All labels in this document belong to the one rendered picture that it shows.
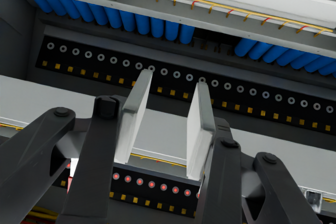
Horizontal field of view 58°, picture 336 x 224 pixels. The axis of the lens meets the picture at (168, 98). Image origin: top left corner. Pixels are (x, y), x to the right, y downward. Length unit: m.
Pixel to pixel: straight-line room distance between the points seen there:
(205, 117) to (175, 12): 0.22
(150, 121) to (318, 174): 0.19
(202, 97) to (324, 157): 0.22
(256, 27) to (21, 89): 0.27
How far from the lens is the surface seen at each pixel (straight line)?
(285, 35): 0.38
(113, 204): 0.59
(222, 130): 0.17
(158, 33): 0.43
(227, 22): 0.36
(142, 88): 0.17
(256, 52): 0.43
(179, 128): 0.33
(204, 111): 0.16
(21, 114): 0.36
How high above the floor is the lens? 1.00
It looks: 9 degrees up
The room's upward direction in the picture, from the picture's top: 167 degrees counter-clockwise
